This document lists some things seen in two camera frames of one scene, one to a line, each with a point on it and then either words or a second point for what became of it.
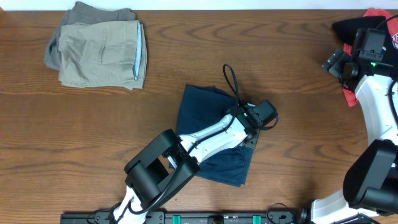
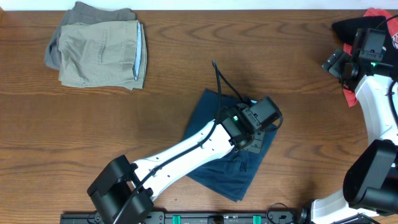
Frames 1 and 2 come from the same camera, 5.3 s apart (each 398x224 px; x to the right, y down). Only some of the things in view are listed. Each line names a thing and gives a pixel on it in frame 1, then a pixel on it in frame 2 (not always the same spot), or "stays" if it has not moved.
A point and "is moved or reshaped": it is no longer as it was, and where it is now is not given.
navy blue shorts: [199, 104] is moved or reshaped
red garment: [392, 23] stays
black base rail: [168, 217] stays
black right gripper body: [333, 61] stays
